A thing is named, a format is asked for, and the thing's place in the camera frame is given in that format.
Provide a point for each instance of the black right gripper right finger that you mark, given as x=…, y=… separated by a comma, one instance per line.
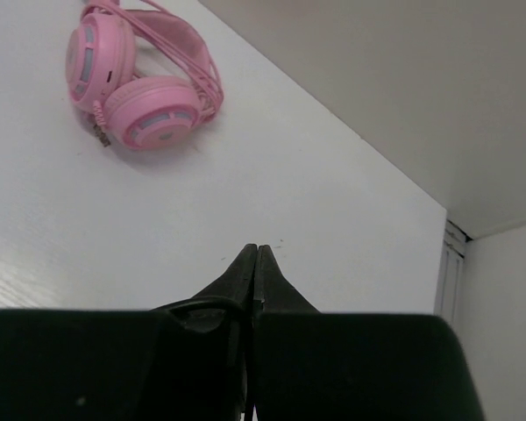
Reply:
x=312, y=365

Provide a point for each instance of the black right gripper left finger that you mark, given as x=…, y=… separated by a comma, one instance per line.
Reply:
x=188, y=360

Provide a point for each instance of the aluminium rail right edge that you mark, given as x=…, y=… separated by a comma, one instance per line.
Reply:
x=450, y=271

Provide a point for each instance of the pink headphones with wrapped cable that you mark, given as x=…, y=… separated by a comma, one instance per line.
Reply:
x=141, y=112

